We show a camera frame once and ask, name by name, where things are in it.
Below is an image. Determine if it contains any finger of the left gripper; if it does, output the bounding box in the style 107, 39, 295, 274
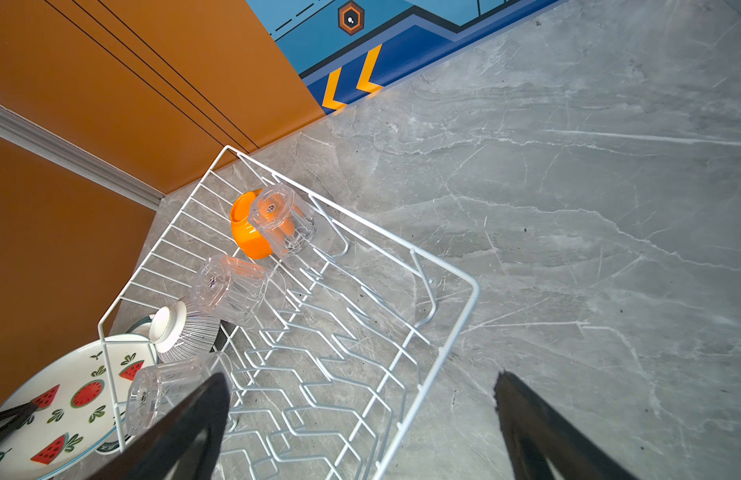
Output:
0, 401, 38, 444

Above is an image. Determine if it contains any clear glass cup front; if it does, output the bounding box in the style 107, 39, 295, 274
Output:
124, 352, 232, 436

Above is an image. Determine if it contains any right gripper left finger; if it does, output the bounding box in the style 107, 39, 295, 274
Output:
90, 373, 230, 479

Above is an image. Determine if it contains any clear glass cup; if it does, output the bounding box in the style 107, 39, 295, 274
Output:
248, 184, 318, 259
190, 254, 270, 326
124, 352, 232, 436

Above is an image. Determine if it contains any white plate red pattern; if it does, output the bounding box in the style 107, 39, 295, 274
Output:
0, 334, 156, 479

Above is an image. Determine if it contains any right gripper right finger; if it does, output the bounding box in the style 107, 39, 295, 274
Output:
494, 371, 634, 479

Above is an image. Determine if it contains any orange bowl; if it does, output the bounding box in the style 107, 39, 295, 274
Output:
230, 189, 274, 260

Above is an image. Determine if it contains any green rimmed white plate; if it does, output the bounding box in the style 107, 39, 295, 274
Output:
106, 315, 156, 443

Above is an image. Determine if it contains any clear glass cup back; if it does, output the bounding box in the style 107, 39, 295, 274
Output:
248, 184, 318, 259

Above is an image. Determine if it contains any small white bowl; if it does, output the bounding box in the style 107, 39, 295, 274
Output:
148, 296, 220, 363

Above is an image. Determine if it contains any white wire dish rack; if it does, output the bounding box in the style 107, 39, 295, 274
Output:
104, 146, 479, 479

